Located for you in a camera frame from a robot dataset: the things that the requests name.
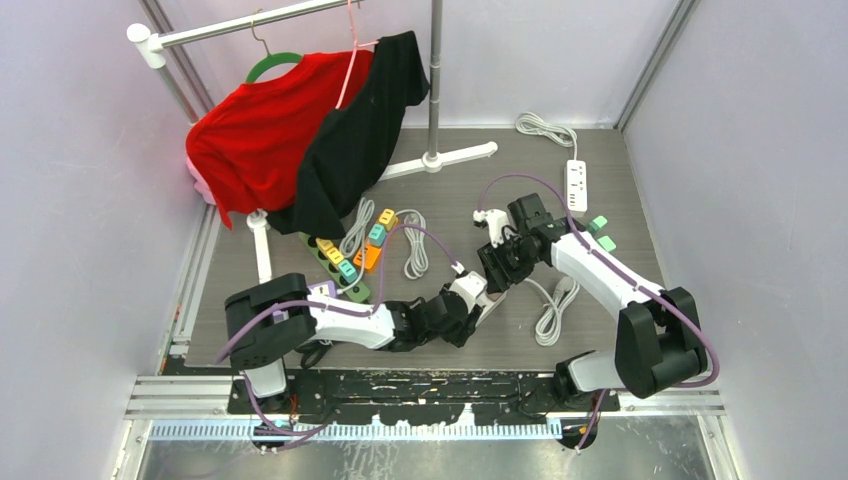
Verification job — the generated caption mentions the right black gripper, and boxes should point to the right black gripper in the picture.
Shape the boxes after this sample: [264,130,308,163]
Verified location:
[478,231,542,294]

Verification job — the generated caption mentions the short white power strip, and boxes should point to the short white power strip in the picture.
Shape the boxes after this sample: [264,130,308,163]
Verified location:
[476,275,582,348]

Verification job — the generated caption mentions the orange power strip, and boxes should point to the orange power strip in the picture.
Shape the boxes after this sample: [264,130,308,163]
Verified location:
[339,198,401,274]

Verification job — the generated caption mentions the green plug adapter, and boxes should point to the green plug adapter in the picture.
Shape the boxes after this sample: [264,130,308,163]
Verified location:
[596,236,617,253]
[586,215,608,236]

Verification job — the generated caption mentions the teal plug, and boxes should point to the teal plug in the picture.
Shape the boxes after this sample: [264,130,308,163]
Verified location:
[336,259,359,286]
[367,223,387,248]

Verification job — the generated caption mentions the long white power strip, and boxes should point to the long white power strip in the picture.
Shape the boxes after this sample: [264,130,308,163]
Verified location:
[515,112,588,217]

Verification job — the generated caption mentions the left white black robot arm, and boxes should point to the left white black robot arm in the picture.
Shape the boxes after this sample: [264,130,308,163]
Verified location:
[215,272,497,413]

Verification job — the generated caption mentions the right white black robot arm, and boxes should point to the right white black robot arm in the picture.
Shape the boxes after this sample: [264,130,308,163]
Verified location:
[472,194,709,411]

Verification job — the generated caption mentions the teal plug on green strip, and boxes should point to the teal plug on green strip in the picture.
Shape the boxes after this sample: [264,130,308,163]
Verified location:
[336,259,359,286]

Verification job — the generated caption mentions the yellow plug on green strip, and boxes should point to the yellow plug on green strip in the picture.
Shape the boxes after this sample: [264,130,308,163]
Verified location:
[315,238,336,257]

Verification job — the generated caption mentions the dark green power strip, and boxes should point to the dark green power strip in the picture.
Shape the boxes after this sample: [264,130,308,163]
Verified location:
[299,233,371,303]

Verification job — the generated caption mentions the purple power strip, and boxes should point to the purple power strip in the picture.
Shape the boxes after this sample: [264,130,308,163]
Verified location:
[309,280,338,298]

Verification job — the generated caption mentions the black t-shirt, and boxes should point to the black t-shirt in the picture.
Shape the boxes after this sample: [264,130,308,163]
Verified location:
[267,31,430,240]

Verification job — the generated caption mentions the red t-shirt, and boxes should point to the red t-shirt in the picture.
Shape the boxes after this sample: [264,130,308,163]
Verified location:
[185,50,374,227]

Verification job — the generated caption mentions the pink clothes hanger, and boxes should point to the pink clothes hanger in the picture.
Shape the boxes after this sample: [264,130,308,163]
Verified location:
[335,0,378,110]

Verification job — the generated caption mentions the green clothes hanger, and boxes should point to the green clothes hanger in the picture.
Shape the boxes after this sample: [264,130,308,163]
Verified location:
[245,21,303,84]

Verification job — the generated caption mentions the white metal clothes rack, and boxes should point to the white metal clothes rack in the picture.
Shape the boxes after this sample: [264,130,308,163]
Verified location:
[125,0,499,282]

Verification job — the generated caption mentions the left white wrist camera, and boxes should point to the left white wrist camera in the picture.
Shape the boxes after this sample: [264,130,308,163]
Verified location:
[449,271,489,312]

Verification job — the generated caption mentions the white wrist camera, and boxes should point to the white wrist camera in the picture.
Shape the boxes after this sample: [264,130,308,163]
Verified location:
[472,209,513,248]
[449,271,489,312]

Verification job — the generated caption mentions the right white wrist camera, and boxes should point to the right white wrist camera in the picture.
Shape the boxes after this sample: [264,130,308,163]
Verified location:
[472,209,513,248]

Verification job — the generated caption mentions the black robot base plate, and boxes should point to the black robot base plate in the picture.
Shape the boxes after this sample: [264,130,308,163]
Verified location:
[228,369,620,427]

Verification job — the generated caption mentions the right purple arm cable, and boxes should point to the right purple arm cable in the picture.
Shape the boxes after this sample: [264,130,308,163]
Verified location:
[476,173,721,452]

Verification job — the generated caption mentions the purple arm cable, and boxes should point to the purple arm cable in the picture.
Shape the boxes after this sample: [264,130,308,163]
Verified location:
[214,223,466,453]
[476,173,721,452]

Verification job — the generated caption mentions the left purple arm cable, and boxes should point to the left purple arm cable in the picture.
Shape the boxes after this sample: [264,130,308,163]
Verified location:
[214,223,466,453]

